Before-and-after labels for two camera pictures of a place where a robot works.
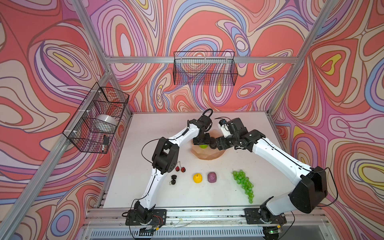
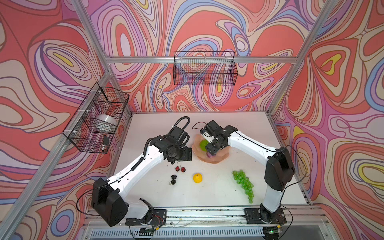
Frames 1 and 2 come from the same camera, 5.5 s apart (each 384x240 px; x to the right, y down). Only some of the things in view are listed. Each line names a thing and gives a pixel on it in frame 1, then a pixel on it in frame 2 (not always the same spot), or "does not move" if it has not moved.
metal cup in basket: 104,123 does not move
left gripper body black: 204,140 → 181,155
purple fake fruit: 212,177 → 209,155
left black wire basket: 92,128 does not move
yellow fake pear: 197,178 does not move
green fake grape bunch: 241,179 does not move
